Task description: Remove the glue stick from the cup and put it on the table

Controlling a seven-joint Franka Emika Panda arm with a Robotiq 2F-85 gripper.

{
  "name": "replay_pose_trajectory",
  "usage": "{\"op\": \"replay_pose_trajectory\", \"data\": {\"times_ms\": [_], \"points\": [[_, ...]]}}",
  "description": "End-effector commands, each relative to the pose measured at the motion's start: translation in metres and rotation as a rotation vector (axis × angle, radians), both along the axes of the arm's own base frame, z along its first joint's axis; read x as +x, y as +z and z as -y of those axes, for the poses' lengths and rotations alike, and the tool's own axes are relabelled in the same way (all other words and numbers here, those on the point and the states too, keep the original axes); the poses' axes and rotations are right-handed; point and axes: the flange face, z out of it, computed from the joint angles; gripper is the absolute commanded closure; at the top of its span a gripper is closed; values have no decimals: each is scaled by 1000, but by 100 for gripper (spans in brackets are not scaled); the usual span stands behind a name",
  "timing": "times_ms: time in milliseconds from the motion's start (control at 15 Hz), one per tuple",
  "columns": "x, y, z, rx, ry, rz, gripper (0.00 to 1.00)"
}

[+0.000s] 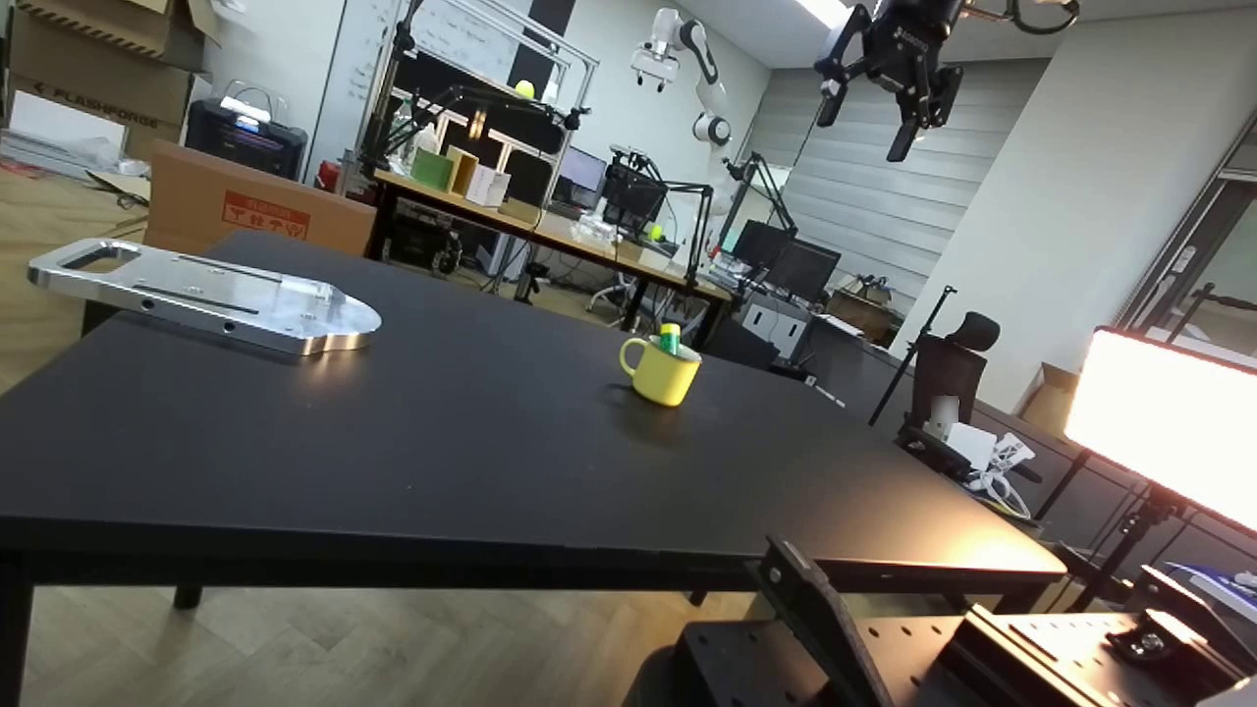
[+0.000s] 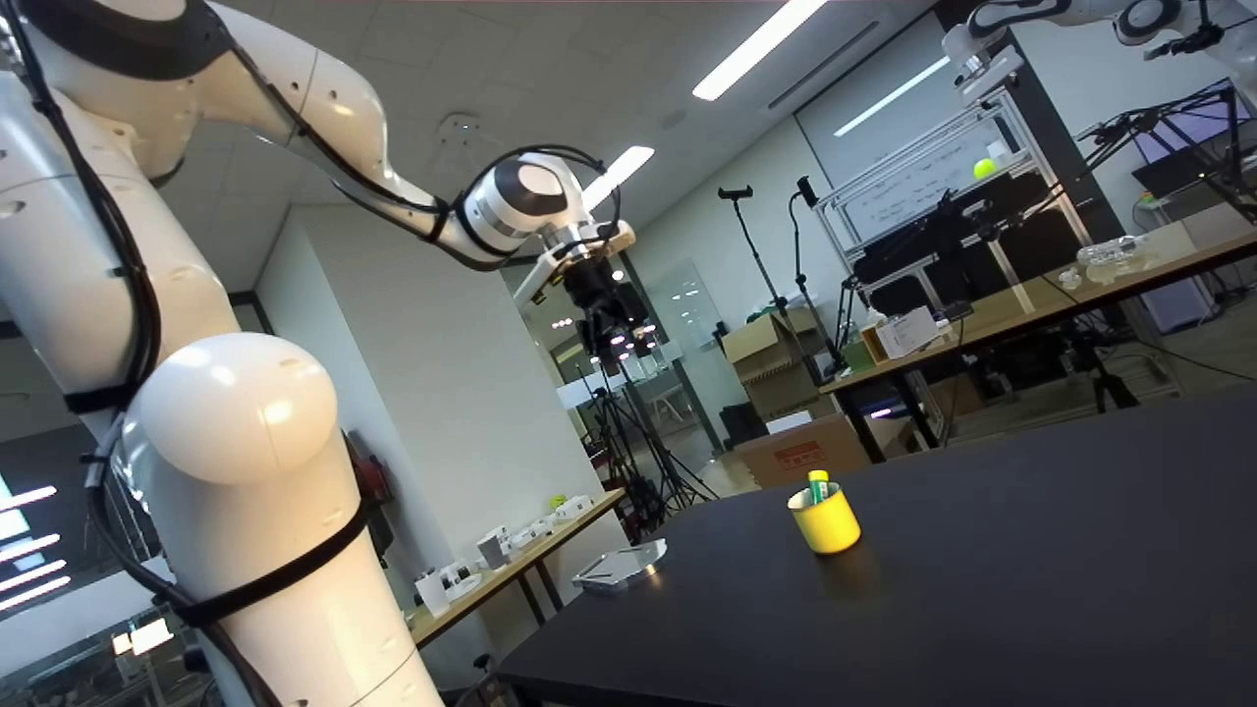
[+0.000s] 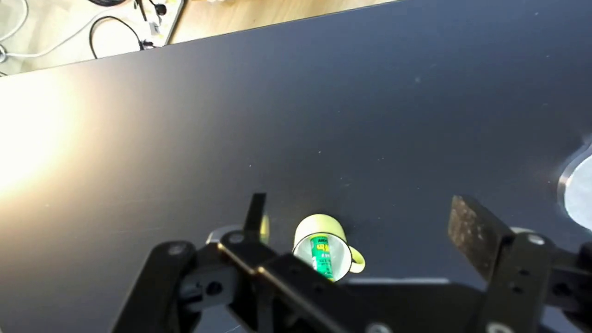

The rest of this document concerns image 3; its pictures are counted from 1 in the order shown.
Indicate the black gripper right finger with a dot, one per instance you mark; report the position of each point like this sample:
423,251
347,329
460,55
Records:
478,238

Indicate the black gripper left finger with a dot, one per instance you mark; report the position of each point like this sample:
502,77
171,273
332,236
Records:
256,216

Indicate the green and yellow glue stick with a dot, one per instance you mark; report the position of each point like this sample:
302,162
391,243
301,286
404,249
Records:
323,253

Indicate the white object at right edge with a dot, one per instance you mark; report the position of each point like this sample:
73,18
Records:
580,186

